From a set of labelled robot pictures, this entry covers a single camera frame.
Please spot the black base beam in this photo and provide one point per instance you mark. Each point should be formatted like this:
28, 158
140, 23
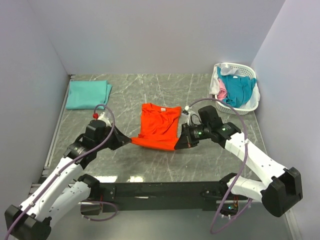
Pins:
144, 196

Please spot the aluminium frame rail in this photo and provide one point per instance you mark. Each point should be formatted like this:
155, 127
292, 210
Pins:
47, 164

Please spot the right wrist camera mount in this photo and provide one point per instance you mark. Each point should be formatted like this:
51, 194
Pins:
189, 114

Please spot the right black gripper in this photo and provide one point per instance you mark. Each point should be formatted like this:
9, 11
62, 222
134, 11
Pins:
186, 136

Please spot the blue garment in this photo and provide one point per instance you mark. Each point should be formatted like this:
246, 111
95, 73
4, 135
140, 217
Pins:
242, 90

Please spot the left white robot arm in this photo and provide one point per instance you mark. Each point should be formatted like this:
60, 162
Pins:
34, 218

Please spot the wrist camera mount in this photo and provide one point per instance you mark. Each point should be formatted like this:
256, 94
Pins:
102, 117
189, 114

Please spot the orange t shirt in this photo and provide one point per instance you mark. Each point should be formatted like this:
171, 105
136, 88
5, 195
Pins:
158, 127

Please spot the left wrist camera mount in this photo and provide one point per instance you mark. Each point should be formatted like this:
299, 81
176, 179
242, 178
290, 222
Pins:
102, 117

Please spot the white garment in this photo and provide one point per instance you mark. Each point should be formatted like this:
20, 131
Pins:
225, 69

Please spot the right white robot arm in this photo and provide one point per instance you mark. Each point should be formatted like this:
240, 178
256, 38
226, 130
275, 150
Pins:
278, 188

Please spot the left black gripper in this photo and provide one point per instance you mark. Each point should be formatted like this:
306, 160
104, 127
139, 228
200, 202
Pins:
114, 137

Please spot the folded teal t shirt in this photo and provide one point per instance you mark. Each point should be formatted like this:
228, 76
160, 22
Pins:
86, 95

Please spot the pink garment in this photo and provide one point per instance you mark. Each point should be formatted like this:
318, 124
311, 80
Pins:
222, 90

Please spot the white laundry basket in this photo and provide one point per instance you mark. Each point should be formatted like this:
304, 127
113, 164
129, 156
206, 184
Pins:
245, 71

